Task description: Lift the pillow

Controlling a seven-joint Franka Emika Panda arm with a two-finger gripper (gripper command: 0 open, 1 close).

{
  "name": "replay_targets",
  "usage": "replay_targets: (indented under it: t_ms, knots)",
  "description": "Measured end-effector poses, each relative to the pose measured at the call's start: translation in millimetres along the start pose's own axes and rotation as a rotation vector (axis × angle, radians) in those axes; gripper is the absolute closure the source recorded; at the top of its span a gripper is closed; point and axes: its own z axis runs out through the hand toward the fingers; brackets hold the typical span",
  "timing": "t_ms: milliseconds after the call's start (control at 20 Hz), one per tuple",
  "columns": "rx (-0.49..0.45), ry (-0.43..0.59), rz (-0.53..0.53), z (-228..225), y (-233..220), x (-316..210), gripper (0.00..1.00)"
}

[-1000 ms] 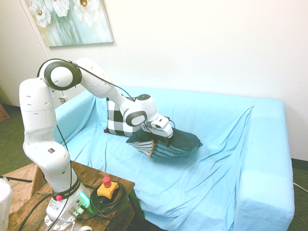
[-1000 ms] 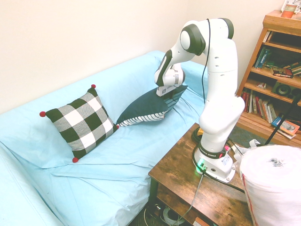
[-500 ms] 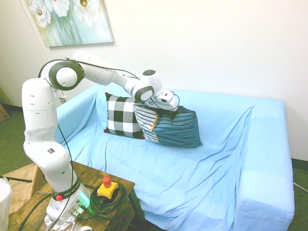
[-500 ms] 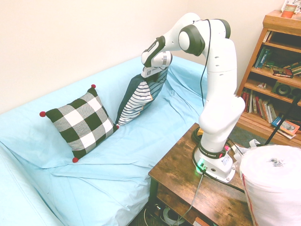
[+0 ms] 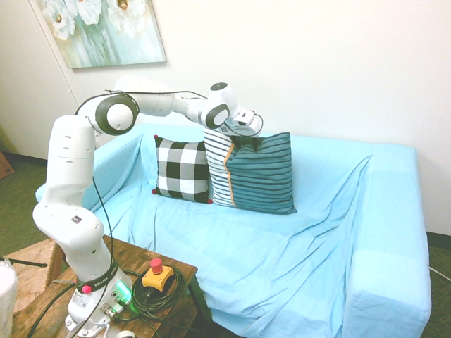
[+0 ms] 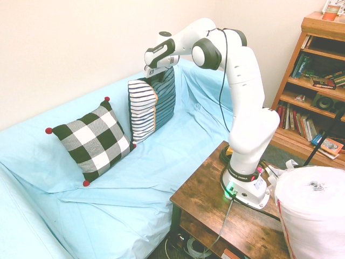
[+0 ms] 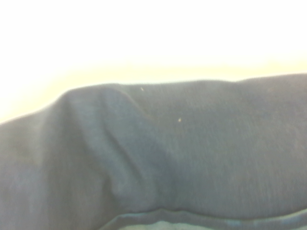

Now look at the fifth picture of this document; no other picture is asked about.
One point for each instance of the black white checkered pillow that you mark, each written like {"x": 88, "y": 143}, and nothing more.
{"x": 181, "y": 170}

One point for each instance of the thin black rod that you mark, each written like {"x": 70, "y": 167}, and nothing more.
{"x": 24, "y": 262}

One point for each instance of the blue striped pillow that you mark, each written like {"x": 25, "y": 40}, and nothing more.
{"x": 260, "y": 179}

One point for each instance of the brown cardboard box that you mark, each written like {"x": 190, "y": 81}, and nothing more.
{"x": 5, "y": 165}

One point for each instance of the white fluffy object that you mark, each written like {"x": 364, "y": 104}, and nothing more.
{"x": 7, "y": 299}

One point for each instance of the white tape roll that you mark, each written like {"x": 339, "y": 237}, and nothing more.
{"x": 125, "y": 334}

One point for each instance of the brown wooden table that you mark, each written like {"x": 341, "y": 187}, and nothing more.
{"x": 165, "y": 327}

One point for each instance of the yellow red emergency stop button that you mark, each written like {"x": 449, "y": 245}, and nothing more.
{"x": 157, "y": 277}

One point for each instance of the floral canvas painting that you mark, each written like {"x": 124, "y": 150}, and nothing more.
{"x": 102, "y": 35}

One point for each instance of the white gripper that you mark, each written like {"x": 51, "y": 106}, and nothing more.
{"x": 245, "y": 119}

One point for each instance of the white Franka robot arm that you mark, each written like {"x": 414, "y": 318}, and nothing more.
{"x": 70, "y": 183}

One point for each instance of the light blue covered sofa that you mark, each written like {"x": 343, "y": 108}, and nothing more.
{"x": 299, "y": 257}

